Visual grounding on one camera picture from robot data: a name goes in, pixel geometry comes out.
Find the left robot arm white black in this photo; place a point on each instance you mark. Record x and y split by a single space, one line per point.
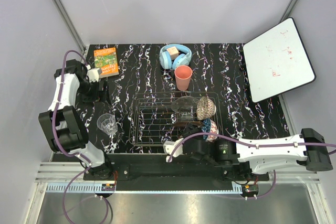
63 127

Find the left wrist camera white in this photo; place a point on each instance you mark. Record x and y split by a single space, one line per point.
93 74

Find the white board black frame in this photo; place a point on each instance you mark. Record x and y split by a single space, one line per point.
277 62

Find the blue patterned bowl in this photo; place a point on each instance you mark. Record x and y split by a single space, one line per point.
209 126

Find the brown patterned ceramic bowl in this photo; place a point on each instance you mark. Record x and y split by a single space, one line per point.
206 108

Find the orange green book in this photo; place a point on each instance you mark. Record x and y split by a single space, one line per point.
106 60

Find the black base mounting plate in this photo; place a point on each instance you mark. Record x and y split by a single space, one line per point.
150 172

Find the wire dish rack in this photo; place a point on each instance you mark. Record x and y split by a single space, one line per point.
152 117

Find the clear drinking glass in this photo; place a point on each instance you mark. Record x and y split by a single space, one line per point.
107 123

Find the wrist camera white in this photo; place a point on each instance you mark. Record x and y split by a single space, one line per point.
93 74
173 149

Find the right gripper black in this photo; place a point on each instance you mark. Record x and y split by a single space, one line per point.
192 129

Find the red floral lacquer bowl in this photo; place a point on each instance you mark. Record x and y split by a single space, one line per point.
186 123

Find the pink plastic cup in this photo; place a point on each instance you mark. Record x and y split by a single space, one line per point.
183 76

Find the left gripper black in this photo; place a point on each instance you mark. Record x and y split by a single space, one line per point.
101 95

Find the light blue headphones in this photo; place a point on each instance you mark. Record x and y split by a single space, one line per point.
184 57

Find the clear glass plate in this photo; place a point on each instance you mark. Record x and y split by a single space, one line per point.
186 105

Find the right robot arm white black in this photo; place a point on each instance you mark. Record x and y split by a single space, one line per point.
306 149

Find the small pink cube box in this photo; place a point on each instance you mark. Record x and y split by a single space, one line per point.
173 52

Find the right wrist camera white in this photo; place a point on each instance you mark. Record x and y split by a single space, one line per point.
173 149

